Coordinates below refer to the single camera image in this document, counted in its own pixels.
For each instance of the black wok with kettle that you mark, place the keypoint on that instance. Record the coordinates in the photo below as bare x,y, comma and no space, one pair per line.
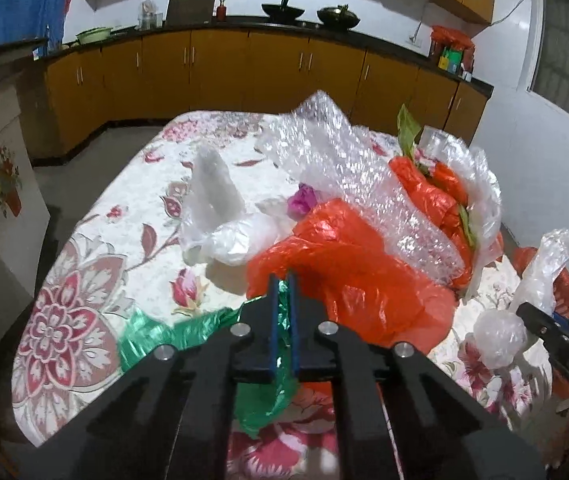
282,12

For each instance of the orange bag on counter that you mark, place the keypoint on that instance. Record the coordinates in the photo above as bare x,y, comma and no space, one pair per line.
451,50

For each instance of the dark cutting board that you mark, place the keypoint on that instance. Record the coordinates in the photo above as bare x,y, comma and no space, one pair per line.
188,12

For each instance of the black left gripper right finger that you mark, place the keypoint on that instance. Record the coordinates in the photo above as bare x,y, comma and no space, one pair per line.
324,351

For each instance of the floral tablecloth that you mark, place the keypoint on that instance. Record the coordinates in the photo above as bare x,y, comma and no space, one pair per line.
124,258

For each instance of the red bottle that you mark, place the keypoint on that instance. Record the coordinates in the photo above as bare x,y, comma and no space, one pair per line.
221,11

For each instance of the white plastic bag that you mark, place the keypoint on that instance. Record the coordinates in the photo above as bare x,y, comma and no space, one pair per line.
215,224

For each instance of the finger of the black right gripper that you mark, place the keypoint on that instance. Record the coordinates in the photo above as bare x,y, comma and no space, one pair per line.
552,329

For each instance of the green plastic bag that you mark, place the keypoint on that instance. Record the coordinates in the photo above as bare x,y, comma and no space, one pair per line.
256,405

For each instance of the glass jar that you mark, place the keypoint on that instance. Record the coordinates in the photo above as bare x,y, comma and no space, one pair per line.
149,16

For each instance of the wooden lower kitchen cabinets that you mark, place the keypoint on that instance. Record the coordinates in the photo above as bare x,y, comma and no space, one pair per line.
69,97

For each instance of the clear bubble wrap sheet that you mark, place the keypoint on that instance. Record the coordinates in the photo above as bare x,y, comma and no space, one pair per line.
317,145

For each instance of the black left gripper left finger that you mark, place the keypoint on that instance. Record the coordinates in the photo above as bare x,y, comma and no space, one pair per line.
199,388

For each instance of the green basin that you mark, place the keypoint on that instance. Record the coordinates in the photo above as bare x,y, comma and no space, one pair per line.
96,34

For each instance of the clear plastic bag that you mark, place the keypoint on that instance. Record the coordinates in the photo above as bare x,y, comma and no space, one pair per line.
500,335

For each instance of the black wok with lid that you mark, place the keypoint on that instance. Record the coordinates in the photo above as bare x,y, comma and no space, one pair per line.
338,17

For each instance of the orange bag with green wrapper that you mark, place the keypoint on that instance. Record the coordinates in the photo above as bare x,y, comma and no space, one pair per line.
452,184

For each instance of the large orange plastic bag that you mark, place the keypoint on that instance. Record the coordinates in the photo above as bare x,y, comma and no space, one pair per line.
340,260

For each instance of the orange trash bag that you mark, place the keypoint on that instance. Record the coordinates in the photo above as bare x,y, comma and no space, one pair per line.
520,259

